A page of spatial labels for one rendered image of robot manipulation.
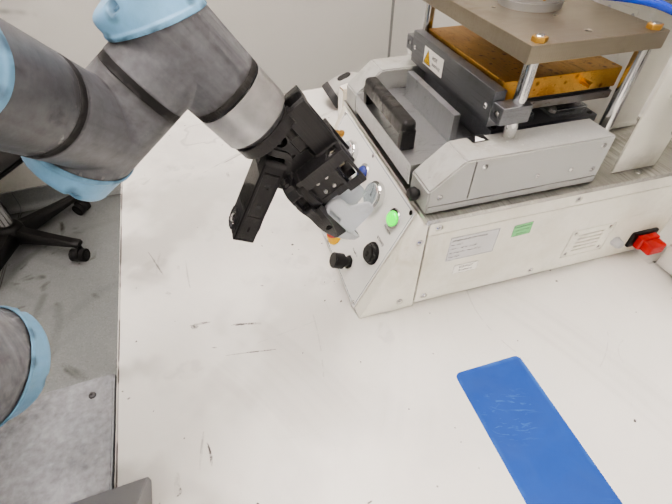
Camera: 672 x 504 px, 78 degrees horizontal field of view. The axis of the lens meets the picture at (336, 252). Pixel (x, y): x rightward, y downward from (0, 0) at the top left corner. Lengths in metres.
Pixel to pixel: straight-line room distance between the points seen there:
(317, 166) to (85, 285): 1.58
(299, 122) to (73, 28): 1.71
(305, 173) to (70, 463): 0.43
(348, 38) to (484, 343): 1.82
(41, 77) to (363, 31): 2.02
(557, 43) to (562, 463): 0.47
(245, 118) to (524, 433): 0.48
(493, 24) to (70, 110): 0.45
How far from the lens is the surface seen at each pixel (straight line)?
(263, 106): 0.40
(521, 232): 0.64
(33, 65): 0.31
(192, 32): 0.38
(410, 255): 0.56
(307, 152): 0.45
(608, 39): 0.58
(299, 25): 2.14
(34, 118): 0.31
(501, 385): 0.61
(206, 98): 0.39
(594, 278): 0.80
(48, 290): 1.99
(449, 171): 0.51
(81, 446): 0.62
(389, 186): 0.60
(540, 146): 0.57
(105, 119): 0.36
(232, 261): 0.73
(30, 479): 0.63
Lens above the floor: 1.26
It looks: 45 degrees down
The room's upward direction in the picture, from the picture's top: straight up
